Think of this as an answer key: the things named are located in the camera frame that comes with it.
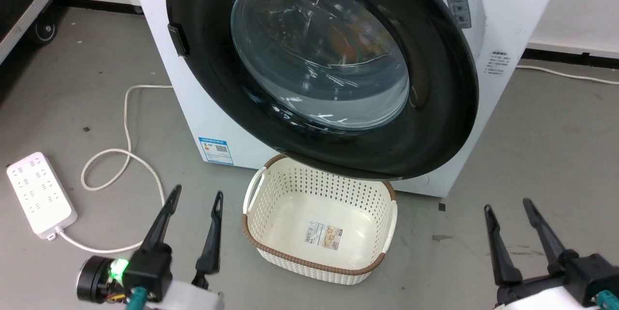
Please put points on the small text sticker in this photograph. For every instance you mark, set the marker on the small text sticker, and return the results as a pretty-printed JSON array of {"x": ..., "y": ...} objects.
[{"x": 498, "y": 62}]

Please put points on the grey warning sticker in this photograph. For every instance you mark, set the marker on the grey warning sticker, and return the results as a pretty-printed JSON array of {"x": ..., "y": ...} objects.
[{"x": 458, "y": 4}]

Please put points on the colourful laundry behind door glass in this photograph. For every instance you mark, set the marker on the colourful laundry behind door glass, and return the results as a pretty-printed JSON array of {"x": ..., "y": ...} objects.
[{"x": 350, "y": 46}]

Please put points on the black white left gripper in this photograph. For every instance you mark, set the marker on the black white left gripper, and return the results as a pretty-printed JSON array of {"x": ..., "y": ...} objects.
[{"x": 147, "y": 269}]

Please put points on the black door latch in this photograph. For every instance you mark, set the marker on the black door latch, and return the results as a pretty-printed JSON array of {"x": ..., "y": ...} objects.
[{"x": 179, "y": 39}]

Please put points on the blue energy label sticker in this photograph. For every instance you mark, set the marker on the blue energy label sticker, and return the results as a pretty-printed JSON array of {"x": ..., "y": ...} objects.
[{"x": 216, "y": 150}]

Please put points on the black caster wheel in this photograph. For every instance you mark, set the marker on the black caster wheel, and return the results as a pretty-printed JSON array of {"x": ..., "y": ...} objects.
[{"x": 44, "y": 30}]

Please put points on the white basket with brown rim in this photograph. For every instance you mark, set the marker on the white basket with brown rim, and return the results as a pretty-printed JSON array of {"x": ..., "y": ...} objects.
[{"x": 290, "y": 213}]

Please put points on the black round washing machine door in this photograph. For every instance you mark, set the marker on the black round washing machine door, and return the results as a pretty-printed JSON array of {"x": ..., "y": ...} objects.
[{"x": 435, "y": 121}]

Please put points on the white washing machine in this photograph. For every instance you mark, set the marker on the white washing machine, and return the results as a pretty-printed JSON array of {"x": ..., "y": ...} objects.
[{"x": 193, "y": 102}]

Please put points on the white power strip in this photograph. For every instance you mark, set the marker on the white power strip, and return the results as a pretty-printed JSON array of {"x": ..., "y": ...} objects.
[{"x": 41, "y": 194}]

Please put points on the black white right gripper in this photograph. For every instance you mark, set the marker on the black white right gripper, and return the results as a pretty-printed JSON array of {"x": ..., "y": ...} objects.
[{"x": 587, "y": 276}]

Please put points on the paper label in basket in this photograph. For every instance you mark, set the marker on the paper label in basket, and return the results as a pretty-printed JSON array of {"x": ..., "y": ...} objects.
[{"x": 323, "y": 236}]

